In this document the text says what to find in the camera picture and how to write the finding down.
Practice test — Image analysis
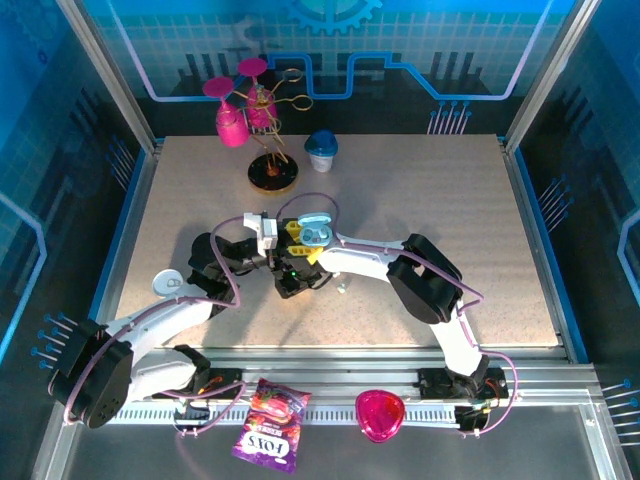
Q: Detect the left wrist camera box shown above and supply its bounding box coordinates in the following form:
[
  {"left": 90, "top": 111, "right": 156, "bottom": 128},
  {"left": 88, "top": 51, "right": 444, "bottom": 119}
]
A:
[{"left": 243, "top": 211, "right": 279, "bottom": 251}]

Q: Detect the blue earbud charging case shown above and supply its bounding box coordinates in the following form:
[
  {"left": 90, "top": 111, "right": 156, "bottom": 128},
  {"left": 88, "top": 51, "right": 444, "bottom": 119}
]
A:
[{"left": 296, "top": 211, "right": 334, "bottom": 250}]

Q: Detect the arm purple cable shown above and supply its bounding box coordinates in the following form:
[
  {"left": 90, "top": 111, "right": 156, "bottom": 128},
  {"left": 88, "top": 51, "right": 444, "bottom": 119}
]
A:
[
  {"left": 276, "top": 192, "right": 521, "bottom": 439},
  {"left": 48, "top": 215, "right": 249, "bottom": 439}
]

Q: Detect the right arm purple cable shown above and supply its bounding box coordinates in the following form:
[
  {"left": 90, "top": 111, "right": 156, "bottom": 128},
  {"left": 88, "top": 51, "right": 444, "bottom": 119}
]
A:
[{"left": 276, "top": 192, "right": 521, "bottom": 439}]

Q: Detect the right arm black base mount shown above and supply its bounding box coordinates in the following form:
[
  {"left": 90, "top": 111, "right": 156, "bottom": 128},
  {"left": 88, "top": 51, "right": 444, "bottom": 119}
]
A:
[{"left": 417, "top": 367, "right": 510, "bottom": 401}]

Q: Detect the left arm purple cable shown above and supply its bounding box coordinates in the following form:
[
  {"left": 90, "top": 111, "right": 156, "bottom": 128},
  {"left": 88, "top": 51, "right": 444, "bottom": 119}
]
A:
[{"left": 48, "top": 215, "right": 249, "bottom": 439}]

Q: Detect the pink heart-shaped bowl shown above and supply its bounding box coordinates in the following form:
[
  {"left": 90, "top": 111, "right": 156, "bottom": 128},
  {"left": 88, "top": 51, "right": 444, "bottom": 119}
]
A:
[{"left": 355, "top": 388, "right": 405, "bottom": 444}]

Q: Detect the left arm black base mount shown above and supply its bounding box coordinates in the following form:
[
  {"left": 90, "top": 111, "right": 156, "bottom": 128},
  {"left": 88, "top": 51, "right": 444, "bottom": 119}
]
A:
[{"left": 151, "top": 367, "right": 242, "bottom": 401}]

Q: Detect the gold cup holder stand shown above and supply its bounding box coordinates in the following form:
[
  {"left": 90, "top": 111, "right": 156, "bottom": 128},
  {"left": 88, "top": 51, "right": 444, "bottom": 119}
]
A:
[{"left": 230, "top": 68, "right": 315, "bottom": 196}]

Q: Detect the black controller box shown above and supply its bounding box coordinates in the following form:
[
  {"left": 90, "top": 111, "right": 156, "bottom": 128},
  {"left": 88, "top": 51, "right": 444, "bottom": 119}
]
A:
[
  {"left": 454, "top": 403, "right": 489, "bottom": 436},
  {"left": 173, "top": 397, "right": 211, "bottom": 436}
]

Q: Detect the white cup blue lid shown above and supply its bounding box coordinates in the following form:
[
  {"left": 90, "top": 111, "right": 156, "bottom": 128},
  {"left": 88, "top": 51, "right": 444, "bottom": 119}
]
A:
[{"left": 303, "top": 129, "right": 340, "bottom": 174}]

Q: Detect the aluminium frame rail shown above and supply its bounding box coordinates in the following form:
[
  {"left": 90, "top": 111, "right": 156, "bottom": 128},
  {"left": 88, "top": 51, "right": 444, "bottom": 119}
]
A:
[{"left": 59, "top": 347, "right": 609, "bottom": 407}]

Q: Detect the aluminium frame post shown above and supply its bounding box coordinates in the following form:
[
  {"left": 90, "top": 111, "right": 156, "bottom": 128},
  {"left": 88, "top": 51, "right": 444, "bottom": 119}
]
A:
[
  {"left": 502, "top": 0, "right": 601, "bottom": 154},
  {"left": 54, "top": 0, "right": 164, "bottom": 154}
]

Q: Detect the white slotted cable duct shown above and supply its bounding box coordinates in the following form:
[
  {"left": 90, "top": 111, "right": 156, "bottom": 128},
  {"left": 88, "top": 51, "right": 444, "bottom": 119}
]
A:
[{"left": 107, "top": 403, "right": 464, "bottom": 427}]

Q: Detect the purple candy bag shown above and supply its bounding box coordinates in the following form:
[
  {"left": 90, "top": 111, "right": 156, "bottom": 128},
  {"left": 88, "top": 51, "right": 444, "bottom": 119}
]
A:
[{"left": 231, "top": 378, "right": 312, "bottom": 474}]

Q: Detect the pink wine glass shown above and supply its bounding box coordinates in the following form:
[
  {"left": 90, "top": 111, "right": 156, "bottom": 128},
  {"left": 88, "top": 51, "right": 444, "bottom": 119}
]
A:
[
  {"left": 203, "top": 76, "right": 251, "bottom": 149},
  {"left": 237, "top": 57, "right": 280, "bottom": 131}
]

